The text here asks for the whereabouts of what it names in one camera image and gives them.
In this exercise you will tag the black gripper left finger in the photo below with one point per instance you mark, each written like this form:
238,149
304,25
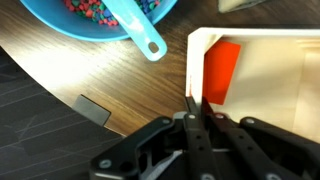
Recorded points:
195,140

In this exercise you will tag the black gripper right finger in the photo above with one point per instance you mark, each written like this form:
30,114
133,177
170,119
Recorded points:
253,146

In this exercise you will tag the pale wooden box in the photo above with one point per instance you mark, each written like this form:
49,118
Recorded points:
195,56

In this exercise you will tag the red block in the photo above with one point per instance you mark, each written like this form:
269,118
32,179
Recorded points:
220,73

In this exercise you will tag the grey tape patch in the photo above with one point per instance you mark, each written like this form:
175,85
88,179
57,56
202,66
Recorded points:
90,110

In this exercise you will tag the teal measuring scoop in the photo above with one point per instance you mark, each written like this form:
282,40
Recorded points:
140,30

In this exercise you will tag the colourful beads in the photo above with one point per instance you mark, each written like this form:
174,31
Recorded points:
90,10

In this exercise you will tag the blue bowl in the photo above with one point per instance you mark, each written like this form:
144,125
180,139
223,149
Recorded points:
60,23

